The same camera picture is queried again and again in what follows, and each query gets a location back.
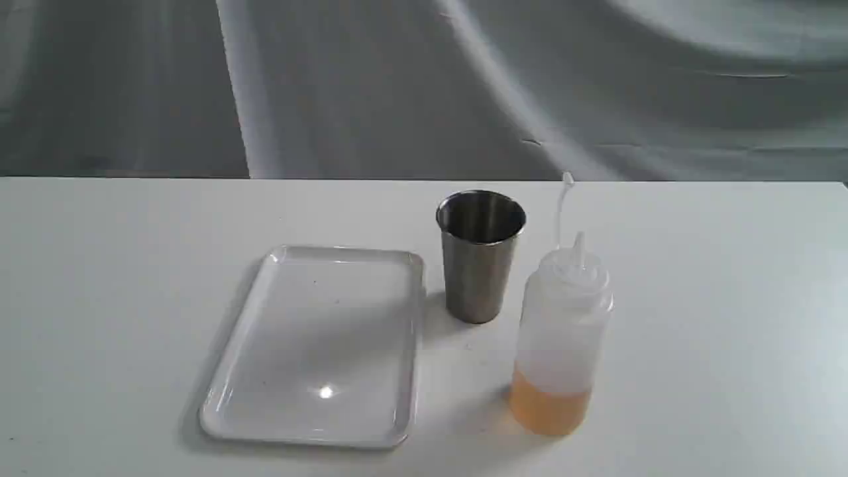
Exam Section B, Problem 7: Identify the translucent squeeze bottle amber liquid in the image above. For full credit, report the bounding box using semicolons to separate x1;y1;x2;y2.
508;172;614;437

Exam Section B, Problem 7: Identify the stainless steel cup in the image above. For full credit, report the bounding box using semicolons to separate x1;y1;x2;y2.
435;189;527;324

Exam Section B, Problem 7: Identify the white plastic tray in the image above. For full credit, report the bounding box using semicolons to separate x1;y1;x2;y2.
199;245;426;451

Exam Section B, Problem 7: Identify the grey backdrop cloth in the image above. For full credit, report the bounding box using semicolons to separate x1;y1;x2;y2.
1;1;846;182

